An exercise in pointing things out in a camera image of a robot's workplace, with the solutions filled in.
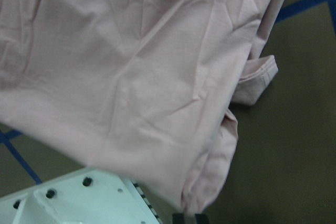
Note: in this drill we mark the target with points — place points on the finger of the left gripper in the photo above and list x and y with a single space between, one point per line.
201 219
178 218

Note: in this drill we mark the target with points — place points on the pink Snoopy t-shirt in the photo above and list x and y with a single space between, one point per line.
140 88

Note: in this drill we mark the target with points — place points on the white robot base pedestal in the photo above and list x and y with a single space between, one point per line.
84 196

